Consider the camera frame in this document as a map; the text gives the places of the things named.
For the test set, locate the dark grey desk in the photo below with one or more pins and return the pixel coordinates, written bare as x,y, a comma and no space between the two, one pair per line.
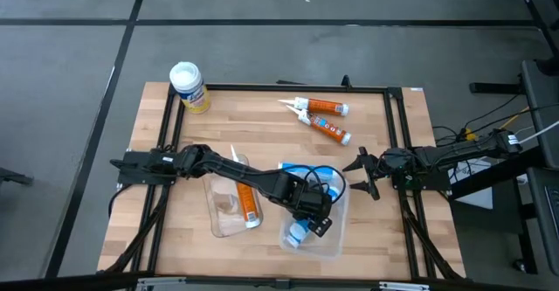
543,107

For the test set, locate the white paper sheet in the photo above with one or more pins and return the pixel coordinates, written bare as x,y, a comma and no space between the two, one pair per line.
480,168

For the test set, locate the frosted plastic bin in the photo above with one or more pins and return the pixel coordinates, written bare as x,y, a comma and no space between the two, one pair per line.
336,238

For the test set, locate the black clamp post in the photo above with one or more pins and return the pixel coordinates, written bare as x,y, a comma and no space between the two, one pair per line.
346,82

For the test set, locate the clear narrow plastic bin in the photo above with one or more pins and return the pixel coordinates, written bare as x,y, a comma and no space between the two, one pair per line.
222,212

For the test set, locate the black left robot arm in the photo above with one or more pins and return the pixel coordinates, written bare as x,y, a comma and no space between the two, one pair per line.
244,175

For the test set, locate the black rig crossbar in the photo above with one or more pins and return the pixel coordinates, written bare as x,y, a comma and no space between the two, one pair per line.
65,282

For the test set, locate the black table edge bar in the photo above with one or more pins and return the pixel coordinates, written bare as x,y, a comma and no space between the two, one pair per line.
502,173

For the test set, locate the black floor stand foot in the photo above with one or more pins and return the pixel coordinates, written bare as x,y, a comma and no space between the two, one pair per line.
493,87

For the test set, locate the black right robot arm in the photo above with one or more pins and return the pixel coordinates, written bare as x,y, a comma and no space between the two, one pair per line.
458,151

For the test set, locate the silver metal bracket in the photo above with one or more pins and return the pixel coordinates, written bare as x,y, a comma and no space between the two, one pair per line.
404,286
161,283

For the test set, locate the yellow Lysol wipes canister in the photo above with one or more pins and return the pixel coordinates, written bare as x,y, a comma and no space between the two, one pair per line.
192,94

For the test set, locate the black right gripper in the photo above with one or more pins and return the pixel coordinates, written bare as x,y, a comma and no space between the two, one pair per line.
391,164

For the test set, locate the black side desk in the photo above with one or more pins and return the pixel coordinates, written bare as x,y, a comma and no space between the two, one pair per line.
546,238

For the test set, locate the black table frame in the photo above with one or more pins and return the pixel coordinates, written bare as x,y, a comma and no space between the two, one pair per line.
284,87

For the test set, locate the orange sealant tube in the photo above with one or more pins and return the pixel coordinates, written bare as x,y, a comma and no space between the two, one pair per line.
248,203
323,106
329,127

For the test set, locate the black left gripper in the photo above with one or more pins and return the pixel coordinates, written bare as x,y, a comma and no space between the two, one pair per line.
305,199

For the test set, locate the black thin rod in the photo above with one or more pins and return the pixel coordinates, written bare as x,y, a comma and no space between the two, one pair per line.
290,82

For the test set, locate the black chair base leg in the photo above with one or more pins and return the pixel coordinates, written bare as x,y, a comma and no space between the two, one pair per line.
13,177

